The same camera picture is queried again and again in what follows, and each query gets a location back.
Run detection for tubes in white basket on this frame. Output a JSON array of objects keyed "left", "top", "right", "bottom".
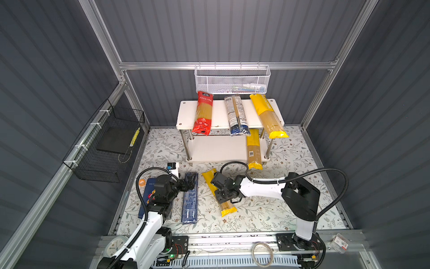
[{"left": 218, "top": 84, "right": 267, "bottom": 94}]

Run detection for red white tag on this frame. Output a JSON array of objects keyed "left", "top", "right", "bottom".
[{"left": 330, "top": 233, "right": 350, "bottom": 254}]

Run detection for orange round sticker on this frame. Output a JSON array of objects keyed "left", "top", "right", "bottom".
[{"left": 138, "top": 179, "right": 146, "bottom": 188}]

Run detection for yellow green striped tool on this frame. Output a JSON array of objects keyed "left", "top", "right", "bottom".
[{"left": 129, "top": 127, "right": 141, "bottom": 148}]

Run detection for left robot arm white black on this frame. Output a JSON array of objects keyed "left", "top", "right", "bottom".
[{"left": 97, "top": 173, "right": 198, "bottom": 269}]

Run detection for white round clock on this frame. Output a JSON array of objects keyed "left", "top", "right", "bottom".
[{"left": 103, "top": 235, "right": 128, "bottom": 258}]

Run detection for dark blue pasta box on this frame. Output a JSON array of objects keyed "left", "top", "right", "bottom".
[{"left": 138, "top": 178, "right": 172, "bottom": 220}]

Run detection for white wire mesh basket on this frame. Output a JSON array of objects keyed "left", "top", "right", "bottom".
[{"left": 194, "top": 65, "right": 271, "bottom": 95}]

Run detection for coiled white cable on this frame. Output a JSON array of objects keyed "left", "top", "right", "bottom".
[{"left": 251, "top": 241, "right": 274, "bottom": 268}]

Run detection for blue spaghetti box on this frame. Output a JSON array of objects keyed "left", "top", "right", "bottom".
[{"left": 181, "top": 172, "right": 198, "bottom": 224}]

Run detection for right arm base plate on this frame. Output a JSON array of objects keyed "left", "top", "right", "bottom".
[{"left": 275, "top": 233, "right": 325, "bottom": 253}]

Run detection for clear blue spaghetti pack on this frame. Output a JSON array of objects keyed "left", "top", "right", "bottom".
[{"left": 224, "top": 95, "right": 251, "bottom": 136}]

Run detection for red spaghetti pack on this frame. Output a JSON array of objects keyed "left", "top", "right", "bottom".
[{"left": 192, "top": 91, "right": 213, "bottom": 136}]

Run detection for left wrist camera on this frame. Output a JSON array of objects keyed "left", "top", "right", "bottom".
[{"left": 166, "top": 163, "right": 180, "bottom": 178}]

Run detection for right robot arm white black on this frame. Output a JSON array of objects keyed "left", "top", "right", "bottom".
[{"left": 211, "top": 170, "right": 320, "bottom": 242}]

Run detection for yellow Pastatime spaghetti pack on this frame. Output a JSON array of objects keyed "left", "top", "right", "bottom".
[{"left": 202, "top": 168, "right": 237, "bottom": 217}]

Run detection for black wire basket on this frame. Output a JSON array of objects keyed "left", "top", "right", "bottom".
[{"left": 63, "top": 100, "right": 146, "bottom": 183}]

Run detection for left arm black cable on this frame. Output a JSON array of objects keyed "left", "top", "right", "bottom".
[{"left": 107, "top": 167, "right": 172, "bottom": 269}]

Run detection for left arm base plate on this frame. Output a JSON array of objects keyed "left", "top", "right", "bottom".
[{"left": 160, "top": 235, "right": 189, "bottom": 255}]

